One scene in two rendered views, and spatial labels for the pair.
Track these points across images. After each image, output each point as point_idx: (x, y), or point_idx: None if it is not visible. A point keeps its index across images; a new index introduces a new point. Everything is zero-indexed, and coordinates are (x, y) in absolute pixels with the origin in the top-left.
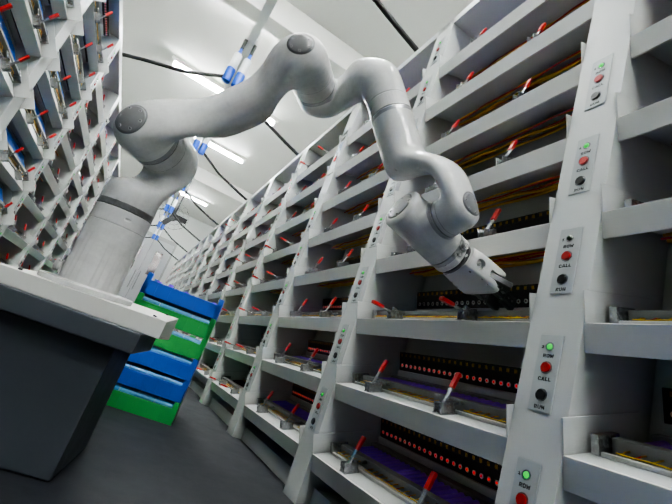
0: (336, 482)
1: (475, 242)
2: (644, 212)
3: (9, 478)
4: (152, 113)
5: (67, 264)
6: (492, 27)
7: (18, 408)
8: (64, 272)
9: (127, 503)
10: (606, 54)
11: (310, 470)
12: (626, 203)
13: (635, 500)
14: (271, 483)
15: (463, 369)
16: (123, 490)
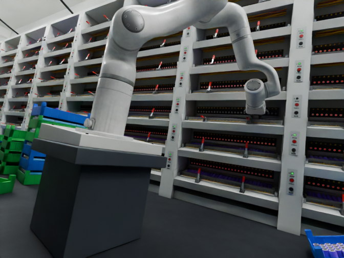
0: (194, 186)
1: None
2: (324, 93)
3: (132, 246)
4: (145, 18)
5: (102, 123)
6: None
7: (121, 213)
8: (102, 128)
9: (165, 229)
10: (303, 25)
11: (173, 184)
12: (310, 87)
13: (327, 174)
14: (150, 193)
15: (230, 137)
16: (152, 224)
